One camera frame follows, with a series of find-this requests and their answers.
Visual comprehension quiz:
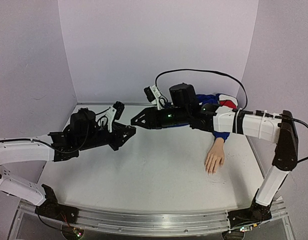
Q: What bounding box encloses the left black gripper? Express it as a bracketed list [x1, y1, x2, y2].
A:
[78, 123, 135, 152]

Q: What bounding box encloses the aluminium front rail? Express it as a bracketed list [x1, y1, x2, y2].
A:
[20, 201, 288, 237]

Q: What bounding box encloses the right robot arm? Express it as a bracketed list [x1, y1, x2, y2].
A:
[130, 83, 299, 207]

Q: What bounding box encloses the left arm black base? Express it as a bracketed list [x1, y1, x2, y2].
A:
[35, 184, 79, 224]

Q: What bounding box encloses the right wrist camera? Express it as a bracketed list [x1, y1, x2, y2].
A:
[144, 85, 167, 110]

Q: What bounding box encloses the mannequin hand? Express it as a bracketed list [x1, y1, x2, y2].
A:
[204, 137, 225, 175]

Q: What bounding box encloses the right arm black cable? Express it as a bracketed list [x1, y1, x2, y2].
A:
[155, 69, 308, 163]

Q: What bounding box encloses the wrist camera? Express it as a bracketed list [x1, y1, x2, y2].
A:
[105, 101, 125, 133]
[144, 85, 167, 110]

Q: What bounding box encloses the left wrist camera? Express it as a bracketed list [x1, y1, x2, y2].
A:
[105, 101, 125, 133]

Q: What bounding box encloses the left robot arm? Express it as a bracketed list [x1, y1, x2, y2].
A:
[0, 106, 136, 219]

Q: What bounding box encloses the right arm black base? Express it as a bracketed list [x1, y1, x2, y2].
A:
[228, 199, 272, 229]

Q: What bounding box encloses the blue red white jacket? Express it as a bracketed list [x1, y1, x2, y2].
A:
[166, 92, 238, 144]

